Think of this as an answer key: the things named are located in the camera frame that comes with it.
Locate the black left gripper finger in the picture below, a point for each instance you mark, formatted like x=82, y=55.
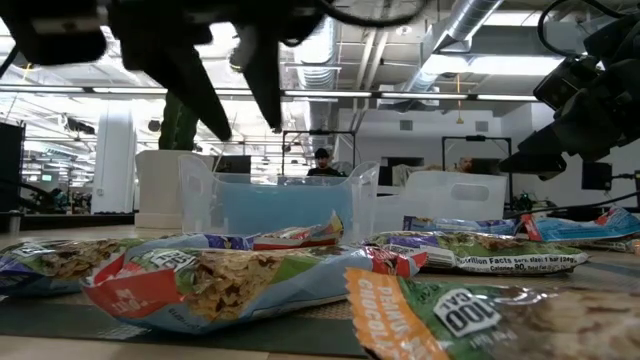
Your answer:
x=265, y=75
x=195, y=90

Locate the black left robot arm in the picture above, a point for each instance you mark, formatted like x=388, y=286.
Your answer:
x=50, y=45

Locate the black aluminium table frame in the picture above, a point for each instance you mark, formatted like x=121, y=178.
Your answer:
x=75, y=221

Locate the silver ventilation duct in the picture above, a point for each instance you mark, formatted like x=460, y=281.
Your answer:
x=317, y=75
x=470, y=20

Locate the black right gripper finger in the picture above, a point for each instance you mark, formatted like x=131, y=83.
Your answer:
x=540, y=155

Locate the blue granola bar red end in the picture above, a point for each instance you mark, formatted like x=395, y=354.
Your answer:
x=580, y=230
x=240, y=285

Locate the black cabinet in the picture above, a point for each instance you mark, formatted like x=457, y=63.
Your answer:
x=11, y=170

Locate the green granola bar orange end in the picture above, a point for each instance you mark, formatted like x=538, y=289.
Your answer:
x=450, y=320

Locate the black metal frame stand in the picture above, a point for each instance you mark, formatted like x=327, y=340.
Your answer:
x=320, y=132
x=475, y=138

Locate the clear plastic bin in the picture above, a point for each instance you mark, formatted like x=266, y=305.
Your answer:
x=360, y=200
x=435, y=200

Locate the green granola bar nutrition label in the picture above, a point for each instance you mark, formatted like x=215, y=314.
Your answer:
x=475, y=250

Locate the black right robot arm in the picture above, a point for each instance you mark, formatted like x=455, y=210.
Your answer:
x=617, y=40

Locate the long ceiling light strip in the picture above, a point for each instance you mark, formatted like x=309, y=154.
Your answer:
x=325, y=93

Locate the black monitor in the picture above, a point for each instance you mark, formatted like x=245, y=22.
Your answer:
x=235, y=164
x=487, y=166

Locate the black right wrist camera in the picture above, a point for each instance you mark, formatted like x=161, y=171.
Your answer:
x=562, y=82

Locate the person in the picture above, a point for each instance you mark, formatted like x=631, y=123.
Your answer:
x=324, y=170

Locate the white hexagonal planter pot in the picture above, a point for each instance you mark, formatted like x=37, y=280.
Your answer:
x=157, y=190

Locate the black box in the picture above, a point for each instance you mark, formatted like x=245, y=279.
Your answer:
x=597, y=176

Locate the granola bar red white end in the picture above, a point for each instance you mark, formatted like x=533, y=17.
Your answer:
x=295, y=237

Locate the blue purple granola bar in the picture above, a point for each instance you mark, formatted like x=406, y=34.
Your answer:
x=460, y=226
x=60, y=260

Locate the green cactus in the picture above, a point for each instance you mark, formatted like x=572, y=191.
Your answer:
x=175, y=125

